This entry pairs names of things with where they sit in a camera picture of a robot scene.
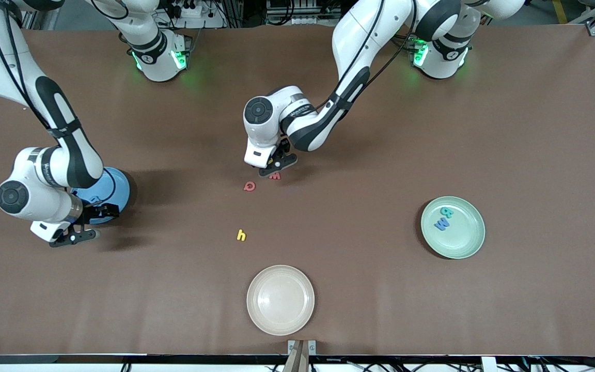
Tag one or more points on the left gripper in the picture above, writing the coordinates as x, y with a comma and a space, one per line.
284, 147

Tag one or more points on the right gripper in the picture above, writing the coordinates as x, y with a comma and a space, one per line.
96, 213

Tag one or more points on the red foam capital letter Q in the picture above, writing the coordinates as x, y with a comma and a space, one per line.
245, 186

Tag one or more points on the yellow foam small letter h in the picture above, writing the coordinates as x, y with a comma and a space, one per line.
239, 235

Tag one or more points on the teal foam capital letter R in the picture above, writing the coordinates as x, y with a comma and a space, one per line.
446, 212

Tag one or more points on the blue foam capital letter M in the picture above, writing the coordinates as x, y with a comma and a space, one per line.
442, 224

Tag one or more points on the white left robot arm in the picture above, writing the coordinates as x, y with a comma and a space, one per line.
364, 31

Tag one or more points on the blue round plate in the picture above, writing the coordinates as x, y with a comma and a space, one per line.
119, 191

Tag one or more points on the small white power strip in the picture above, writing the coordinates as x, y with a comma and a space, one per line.
290, 20

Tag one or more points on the large white power strip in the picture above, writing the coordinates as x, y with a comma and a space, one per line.
202, 21

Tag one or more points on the beige round plate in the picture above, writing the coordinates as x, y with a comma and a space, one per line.
280, 299

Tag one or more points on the pale green round plate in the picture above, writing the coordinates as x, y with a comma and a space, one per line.
468, 237

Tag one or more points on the brown table cover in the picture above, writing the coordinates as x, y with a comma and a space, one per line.
483, 310

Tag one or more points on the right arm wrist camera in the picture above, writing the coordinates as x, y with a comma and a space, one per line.
83, 236

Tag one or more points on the metal bracket on table edge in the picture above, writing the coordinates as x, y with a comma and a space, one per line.
312, 347

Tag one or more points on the beige camera pole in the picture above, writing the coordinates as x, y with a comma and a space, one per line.
297, 361

